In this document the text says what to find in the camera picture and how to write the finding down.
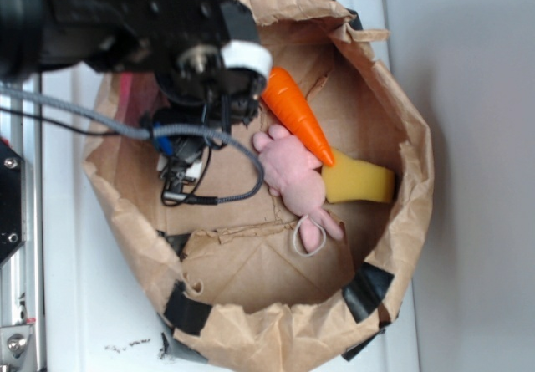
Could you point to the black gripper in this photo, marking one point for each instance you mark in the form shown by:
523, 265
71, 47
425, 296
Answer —
205, 54

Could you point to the orange plastic carrot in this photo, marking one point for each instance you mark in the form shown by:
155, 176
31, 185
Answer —
288, 104

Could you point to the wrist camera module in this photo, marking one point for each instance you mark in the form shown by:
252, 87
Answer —
184, 158

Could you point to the yellow sponge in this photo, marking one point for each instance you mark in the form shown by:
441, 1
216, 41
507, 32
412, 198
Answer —
349, 179

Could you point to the aluminium rail with bracket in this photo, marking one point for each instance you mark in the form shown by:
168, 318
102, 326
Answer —
23, 327

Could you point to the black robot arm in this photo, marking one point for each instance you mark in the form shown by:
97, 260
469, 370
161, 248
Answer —
38, 36

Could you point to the brown paper bag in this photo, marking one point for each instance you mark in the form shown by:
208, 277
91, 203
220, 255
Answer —
226, 278

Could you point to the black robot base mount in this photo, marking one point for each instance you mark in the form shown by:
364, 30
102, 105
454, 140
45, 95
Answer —
11, 202

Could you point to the pink plush bunny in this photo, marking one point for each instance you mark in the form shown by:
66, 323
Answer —
291, 173

